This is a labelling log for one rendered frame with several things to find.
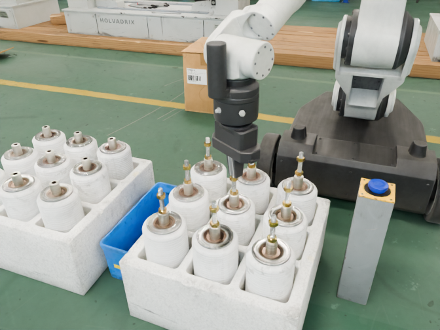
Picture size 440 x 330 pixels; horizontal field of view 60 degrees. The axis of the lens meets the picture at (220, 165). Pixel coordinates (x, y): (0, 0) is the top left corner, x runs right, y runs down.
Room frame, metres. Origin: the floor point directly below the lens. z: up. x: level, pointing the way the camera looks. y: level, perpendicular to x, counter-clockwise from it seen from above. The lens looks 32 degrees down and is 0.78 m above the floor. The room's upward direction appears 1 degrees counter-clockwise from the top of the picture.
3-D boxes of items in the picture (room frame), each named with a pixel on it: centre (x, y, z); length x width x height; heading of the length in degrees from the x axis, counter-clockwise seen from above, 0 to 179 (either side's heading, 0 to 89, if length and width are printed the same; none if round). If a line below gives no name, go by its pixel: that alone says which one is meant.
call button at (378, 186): (0.65, -0.33, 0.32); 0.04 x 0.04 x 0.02
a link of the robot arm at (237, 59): (0.68, -0.03, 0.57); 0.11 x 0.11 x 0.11; 47
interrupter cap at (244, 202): (0.69, -0.03, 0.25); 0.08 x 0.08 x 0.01
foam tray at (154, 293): (0.70, -0.03, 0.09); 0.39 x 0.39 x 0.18; 67
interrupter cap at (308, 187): (0.76, -0.19, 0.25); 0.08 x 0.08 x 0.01
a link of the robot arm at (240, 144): (0.69, -0.03, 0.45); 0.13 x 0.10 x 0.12; 39
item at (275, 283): (0.54, -0.10, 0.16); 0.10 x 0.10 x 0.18
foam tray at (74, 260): (0.90, 0.46, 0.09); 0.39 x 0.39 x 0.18; 69
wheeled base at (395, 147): (1.26, -0.50, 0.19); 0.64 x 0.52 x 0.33; 160
